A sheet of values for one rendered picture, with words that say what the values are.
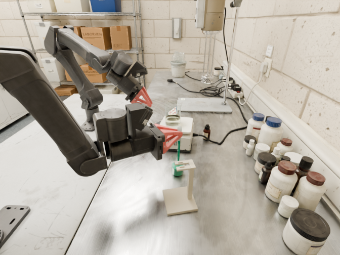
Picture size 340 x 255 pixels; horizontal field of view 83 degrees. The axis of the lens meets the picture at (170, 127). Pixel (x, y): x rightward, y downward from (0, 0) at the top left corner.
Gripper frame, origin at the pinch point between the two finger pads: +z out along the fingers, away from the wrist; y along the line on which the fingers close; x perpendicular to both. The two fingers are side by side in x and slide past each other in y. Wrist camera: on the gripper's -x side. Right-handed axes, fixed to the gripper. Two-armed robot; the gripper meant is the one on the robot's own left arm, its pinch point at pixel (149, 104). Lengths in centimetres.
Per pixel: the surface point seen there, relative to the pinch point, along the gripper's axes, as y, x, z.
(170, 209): -39.9, 5.5, 17.5
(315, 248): -51, -15, 38
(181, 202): -37.8, 3.5, 19.6
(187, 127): -11.9, -6.0, 14.8
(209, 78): 26.8, -23.4, 17.5
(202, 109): 23.4, -9.1, 25.7
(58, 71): 200, 111, -109
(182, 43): 232, -31, 1
